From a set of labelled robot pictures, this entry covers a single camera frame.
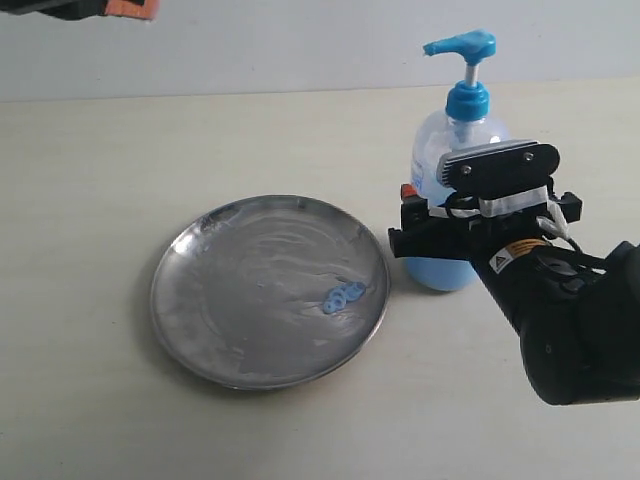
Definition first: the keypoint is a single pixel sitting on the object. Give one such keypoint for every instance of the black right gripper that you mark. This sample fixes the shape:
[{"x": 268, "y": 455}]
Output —
[{"x": 456, "y": 230}]

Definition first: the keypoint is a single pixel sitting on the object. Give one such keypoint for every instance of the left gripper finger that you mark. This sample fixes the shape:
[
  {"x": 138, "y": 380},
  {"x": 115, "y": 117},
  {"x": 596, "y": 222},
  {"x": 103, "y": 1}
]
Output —
[{"x": 76, "y": 10}]

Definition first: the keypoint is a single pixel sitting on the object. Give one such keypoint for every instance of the blue soap blob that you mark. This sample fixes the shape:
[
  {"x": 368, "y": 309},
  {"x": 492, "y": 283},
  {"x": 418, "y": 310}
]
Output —
[{"x": 338, "y": 297}]

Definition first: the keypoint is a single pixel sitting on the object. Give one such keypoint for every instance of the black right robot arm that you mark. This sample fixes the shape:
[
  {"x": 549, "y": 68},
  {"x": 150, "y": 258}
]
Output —
[{"x": 576, "y": 315}]

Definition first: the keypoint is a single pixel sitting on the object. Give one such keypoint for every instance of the round stainless steel plate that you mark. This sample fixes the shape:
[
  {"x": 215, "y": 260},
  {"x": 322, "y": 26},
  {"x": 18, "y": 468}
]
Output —
[{"x": 236, "y": 298}]

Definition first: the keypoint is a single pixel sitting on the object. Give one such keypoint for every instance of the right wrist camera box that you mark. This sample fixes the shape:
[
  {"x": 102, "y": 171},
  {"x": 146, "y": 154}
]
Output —
[{"x": 504, "y": 177}]

